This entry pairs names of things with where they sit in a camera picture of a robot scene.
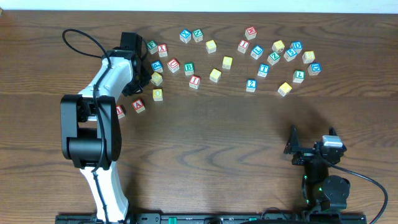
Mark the yellow G block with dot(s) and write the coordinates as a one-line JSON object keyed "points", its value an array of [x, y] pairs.
{"points": [[156, 79]]}

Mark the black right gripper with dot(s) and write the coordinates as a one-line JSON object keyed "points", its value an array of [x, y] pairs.
{"points": [[305, 154]]}

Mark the green Z block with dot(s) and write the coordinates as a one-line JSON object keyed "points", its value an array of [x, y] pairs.
{"points": [[273, 58]]}

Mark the red U block lower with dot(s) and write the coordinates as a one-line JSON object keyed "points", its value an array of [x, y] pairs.
{"points": [[120, 111]]}

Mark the blue D block far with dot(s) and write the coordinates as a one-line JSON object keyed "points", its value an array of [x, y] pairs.
{"points": [[296, 46]]}

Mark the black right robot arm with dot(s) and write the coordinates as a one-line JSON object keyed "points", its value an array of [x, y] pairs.
{"points": [[322, 191]]}

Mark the red A block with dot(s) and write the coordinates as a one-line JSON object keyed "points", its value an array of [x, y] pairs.
{"points": [[138, 106]]}

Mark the red i block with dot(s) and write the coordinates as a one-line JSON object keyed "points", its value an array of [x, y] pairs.
{"points": [[194, 82], [243, 46]]}

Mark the blue L block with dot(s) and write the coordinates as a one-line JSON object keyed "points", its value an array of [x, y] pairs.
{"points": [[256, 52]]}

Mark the blue P block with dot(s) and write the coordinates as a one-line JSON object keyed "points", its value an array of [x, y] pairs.
{"points": [[157, 66]]}

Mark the red Y block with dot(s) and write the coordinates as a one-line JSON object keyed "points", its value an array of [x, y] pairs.
{"points": [[162, 50]]}

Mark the yellow K block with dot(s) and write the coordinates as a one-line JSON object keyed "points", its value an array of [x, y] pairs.
{"points": [[284, 89]]}

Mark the blue X block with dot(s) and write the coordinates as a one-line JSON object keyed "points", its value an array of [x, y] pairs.
{"points": [[185, 36]]}

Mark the blue 2 block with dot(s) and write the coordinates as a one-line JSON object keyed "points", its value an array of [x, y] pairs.
{"points": [[251, 85]]}

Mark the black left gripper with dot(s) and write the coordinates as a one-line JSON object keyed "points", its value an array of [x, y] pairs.
{"points": [[143, 78]]}

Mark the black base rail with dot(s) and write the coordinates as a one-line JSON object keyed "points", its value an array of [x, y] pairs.
{"points": [[155, 218]]}

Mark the green B block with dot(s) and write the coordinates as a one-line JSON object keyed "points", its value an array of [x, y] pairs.
{"points": [[189, 69]]}

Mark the blue 5 block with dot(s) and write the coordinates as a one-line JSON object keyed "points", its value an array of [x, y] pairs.
{"points": [[290, 54]]}

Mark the green N block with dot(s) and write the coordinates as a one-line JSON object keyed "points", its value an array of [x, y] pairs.
{"points": [[197, 35]]}

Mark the yellow block middle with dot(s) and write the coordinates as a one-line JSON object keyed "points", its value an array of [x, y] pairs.
{"points": [[227, 62]]}

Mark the yellow block far centre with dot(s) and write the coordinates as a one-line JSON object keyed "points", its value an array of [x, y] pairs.
{"points": [[211, 46]]}

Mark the red I block lower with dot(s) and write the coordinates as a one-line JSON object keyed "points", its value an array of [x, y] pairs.
{"points": [[194, 82]]}

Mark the blue d block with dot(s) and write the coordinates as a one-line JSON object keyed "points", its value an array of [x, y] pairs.
{"points": [[314, 69], [296, 46]]}

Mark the yellow block with ball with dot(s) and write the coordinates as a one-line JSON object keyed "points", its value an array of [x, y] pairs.
{"points": [[278, 46]]}

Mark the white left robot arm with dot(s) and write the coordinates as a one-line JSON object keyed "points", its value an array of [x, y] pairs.
{"points": [[90, 130]]}

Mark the red u block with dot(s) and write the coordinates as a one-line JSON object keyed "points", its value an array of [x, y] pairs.
{"points": [[173, 65], [120, 111]]}

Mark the blue D block right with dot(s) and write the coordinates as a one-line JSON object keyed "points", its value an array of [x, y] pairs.
{"points": [[314, 69]]}

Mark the yellow 8 block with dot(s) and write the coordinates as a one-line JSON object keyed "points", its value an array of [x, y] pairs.
{"points": [[308, 57]]}

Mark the green J block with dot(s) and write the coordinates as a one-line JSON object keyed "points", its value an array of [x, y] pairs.
{"points": [[152, 47]]}

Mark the red U block upper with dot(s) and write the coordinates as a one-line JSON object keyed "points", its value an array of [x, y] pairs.
{"points": [[173, 65]]}

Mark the yellow block near I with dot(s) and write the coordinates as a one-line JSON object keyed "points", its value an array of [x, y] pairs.
{"points": [[215, 75]]}

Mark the red block far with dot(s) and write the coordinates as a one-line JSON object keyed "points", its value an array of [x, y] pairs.
{"points": [[250, 32]]}

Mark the blue T block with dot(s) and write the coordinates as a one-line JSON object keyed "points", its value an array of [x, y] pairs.
{"points": [[263, 70]]}

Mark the red I block upper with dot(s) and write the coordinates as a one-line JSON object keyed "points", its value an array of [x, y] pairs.
{"points": [[243, 46]]}

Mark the yellow O block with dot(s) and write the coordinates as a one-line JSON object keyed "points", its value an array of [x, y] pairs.
{"points": [[157, 94]]}

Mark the green 7 block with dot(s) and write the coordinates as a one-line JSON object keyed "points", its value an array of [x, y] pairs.
{"points": [[298, 76]]}

